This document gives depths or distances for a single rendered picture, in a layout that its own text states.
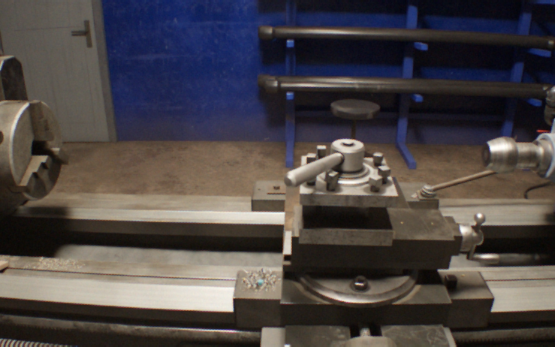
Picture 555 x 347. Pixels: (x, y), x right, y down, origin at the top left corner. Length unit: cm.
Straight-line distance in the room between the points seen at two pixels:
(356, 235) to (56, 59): 399
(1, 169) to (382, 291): 86
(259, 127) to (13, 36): 243
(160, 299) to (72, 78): 364
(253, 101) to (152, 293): 325
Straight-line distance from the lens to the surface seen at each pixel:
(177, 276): 110
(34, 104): 119
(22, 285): 118
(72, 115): 463
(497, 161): 114
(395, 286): 88
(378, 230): 82
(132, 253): 140
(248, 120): 421
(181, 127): 434
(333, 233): 81
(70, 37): 445
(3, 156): 114
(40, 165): 119
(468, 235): 93
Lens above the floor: 148
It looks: 24 degrees down
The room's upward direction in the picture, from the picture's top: straight up
